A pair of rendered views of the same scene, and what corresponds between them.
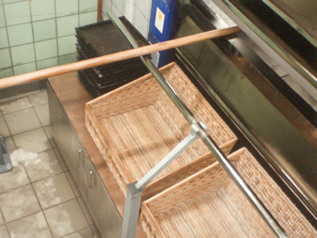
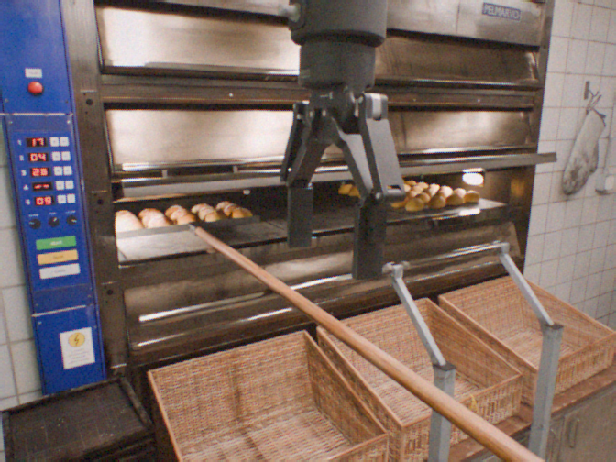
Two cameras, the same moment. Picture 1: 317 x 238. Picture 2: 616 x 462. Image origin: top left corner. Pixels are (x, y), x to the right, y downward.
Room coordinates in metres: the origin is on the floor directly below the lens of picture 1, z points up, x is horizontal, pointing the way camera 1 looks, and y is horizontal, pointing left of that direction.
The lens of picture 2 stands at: (1.21, 1.18, 1.60)
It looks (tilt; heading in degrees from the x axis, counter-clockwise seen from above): 14 degrees down; 274
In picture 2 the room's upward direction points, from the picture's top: straight up
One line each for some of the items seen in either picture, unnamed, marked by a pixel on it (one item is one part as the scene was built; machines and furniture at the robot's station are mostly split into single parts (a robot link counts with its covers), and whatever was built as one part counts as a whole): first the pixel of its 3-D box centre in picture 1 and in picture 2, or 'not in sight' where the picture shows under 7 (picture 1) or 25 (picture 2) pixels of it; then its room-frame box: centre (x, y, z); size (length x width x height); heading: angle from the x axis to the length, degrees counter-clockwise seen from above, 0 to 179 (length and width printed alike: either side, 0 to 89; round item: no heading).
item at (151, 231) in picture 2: not in sight; (179, 217); (1.85, -0.64, 1.20); 0.55 x 0.36 x 0.03; 34
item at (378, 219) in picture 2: not in sight; (382, 215); (1.17, 0.77, 1.51); 0.03 x 0.01 x 0.05; 123
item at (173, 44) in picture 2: not in sight; (376, 55); (1.09, -0.56, 1.80); 1.79 x 0.11 x 0.19; 35
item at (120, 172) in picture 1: (155, 131); (264, 423); (1.42, -0.01, 0.72); 0.56 x 0.49 x 0.28; 34
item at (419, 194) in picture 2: not in sight; (406, 192); (0.86, -1.26, 1.21); 0.61 x 0.48 x 0.06; 125
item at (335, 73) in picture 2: not in sight; (335, 96); (1.21, 0.70, 1.62); 0.08 x 0.07 x 0.09; 123
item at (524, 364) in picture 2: not in sight; (523, 330); (0.42, -0.70, 0.72); 0.56 x 0.49 x 0.28; 36
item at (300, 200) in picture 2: not in sight; (300, 217); (1.25, 0.64, 1.48); 0.03 x 0.01 x 0.07; 33
